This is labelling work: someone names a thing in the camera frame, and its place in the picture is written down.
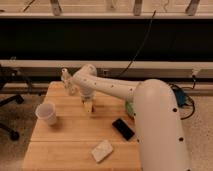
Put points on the white sponge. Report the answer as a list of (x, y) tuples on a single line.
[(102, 150)]

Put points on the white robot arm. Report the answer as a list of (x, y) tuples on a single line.
[(159, 131)]

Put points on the clear plastic bottle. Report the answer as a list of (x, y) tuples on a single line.
[(66, 78)]

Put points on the black office chair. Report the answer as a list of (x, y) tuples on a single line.
[(13, 135)]

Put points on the green bowl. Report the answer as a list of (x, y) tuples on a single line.
[(129, 109)]

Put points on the white plastic cup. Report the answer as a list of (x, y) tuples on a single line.
[(47, 112)]

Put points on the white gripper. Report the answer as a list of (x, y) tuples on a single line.
[(88, 106)]

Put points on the black smartphone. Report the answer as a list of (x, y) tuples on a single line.
[(123, 129)]

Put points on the blue box on floor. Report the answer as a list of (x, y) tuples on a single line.
[(180, 96)]

